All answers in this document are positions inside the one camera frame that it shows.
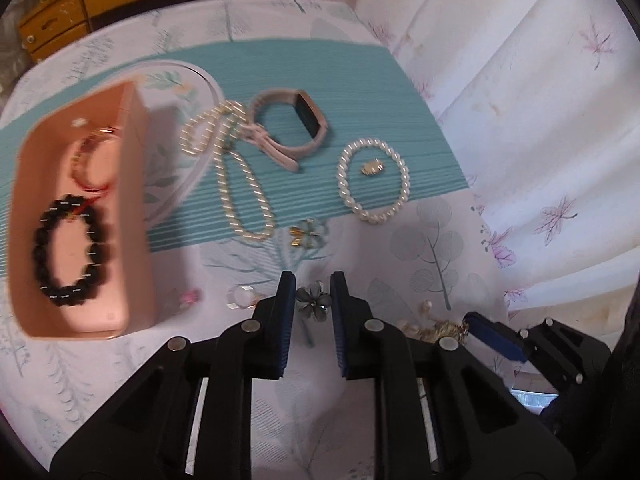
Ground pink crystal ring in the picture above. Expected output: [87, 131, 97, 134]
[171, 287, 204, 311]

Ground ring with red stone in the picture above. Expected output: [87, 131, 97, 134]
[226, 284, 264, 312]

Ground black bead bracelet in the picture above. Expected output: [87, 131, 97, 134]
[31, 194, 113, 309]

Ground pink plastic tray box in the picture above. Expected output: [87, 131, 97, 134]
[6, 81, 157, 340]

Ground round pearl bracelet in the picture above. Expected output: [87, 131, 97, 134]
[335, 136, 411, 226]

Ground red string bracelet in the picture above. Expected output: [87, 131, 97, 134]
[67, 127, 126, 192]

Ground pink smart watch band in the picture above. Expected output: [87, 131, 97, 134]
[241, 88, 329, 172]

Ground long pearl necklace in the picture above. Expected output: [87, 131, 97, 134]
[179, 98, 278, 241]

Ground tree print bed sheet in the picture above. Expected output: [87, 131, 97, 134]
[1, 0, 506, 467]

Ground white leaf print curtain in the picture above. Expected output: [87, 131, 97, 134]
[341, 0, 639, 344]

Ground teal striped cloth mat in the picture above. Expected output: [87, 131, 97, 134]
[0, 37, 471, 281]

